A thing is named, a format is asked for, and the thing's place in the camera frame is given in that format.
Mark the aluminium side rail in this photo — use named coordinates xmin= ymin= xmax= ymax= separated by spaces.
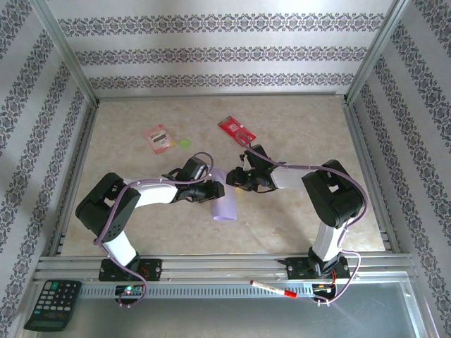
xmin=47 ymin=101 xmax=101 ymax=258
xmin=343 ymin=100 xmax=402 ymax=254

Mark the red card package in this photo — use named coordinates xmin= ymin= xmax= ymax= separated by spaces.
xmin=217 ymin=115 xmax=257 ymax=148

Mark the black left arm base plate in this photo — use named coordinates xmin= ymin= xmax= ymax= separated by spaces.
xmin=98 ymin=258 xmax=163 ymax=282

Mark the controller board with coloured wires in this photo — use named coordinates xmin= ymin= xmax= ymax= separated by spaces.
xmin=311 ymin=282 xmax=340 ymax=295

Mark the grey metal sheet panel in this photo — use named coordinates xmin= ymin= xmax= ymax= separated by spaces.
xmin=20 ymin=280 xmax=434 ymax=338

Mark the aluminium back rail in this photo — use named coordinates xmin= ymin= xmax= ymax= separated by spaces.
xmin=94 ymin=92 xmax=348 ymax=103

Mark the white marker with red cap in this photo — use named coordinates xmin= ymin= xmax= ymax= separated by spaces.
xmin=249 ymin=280 xmax=298 ymax=299

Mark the controller board with green light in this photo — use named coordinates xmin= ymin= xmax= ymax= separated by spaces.
xmin=115 ymin=284 xmax=145 ymax=296

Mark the aluminium frame post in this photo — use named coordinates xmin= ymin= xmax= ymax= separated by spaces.
xmin=343 ymin=0 xmax=413 ymax=106
xmin=30 ymin=0 xmax=100 ymax=106

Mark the black calculator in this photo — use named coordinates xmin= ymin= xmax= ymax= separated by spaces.
xmin=23 ymin=280 xmax=82 ymax=332

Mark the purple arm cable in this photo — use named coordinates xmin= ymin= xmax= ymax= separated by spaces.
xmin=93 ymin=151 xmax=215 ymax=311
xmin=236 ymin=132 xmax=369 ymax=307

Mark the pink blister card package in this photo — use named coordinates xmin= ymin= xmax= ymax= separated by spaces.
xmin=144 ymin=123 xmax=177 ymax=155

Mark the lilac paper sheet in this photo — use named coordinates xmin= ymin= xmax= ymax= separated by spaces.
xmin=210 ymin=168 xmax=238 ymax=223

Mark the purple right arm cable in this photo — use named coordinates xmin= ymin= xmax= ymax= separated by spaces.
xmin=236 ymin=132 xmax=369 ymax=307

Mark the aluminium mounting rail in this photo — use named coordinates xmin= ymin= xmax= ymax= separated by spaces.
xmin=33 ymin=253 xmax=419 ymax=282

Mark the grey slotted cable duct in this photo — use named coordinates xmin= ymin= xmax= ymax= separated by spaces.
xmin=79 ymin=283 xmax=316 ymax=299

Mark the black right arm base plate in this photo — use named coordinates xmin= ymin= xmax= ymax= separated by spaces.
xmin=278 ymin=256 xmax=352 ymax=282

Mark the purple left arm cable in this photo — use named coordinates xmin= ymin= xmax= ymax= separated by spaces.
xmin=93 ymin=151 xmax=215 ymax=311

